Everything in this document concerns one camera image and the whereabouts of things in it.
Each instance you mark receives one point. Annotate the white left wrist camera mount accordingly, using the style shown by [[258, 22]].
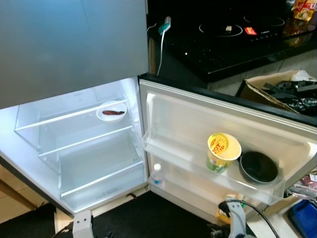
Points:
[[82, 224]]

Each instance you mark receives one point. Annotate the brown cardboard box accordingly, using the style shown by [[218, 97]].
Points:
[[252, 85]]

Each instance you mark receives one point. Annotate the black round bowl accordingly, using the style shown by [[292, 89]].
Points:
[[258, 167]]

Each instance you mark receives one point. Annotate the yellow snack bag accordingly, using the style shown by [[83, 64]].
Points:
[[303, 9]]

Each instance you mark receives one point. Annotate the black kitchen countertop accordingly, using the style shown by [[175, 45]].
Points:
[[218, 57]]

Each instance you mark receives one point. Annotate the black induction cooktop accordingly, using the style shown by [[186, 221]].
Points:
[[237, 42]]

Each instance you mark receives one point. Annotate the blue plastic crate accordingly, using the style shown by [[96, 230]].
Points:
[[303, 220]]

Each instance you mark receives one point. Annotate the brown cooked food piece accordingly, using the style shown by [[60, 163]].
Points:
[[114, 113]]

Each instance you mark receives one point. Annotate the pink packaged meat tray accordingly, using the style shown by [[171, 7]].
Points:
[[307, 181]]

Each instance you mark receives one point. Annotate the small clear water bottle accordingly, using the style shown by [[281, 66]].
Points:
[[157, 176]]

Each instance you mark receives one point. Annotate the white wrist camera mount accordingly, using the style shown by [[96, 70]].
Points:
[[82, 224], [237, 223]]

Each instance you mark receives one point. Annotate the black plastic bags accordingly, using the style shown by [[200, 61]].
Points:
[[292, 101]]

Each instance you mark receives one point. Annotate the teal plug adapter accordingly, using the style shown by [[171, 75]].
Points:
[[165, 27]]

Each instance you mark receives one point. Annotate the small beige cube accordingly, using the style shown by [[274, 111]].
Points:
[[229, 29]]

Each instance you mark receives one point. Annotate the white crumpled bag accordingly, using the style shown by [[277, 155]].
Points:
[[300, 75]]

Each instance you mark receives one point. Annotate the white bowl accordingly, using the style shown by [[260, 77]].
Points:
[[111, 105]]

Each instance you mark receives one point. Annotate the yellow instant noodle cup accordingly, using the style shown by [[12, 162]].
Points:
[[223, 148]]

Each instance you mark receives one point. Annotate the open fridge door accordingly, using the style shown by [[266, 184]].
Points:
[[188, 114]]

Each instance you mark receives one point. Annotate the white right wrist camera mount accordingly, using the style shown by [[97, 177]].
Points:
[[237, 223]]

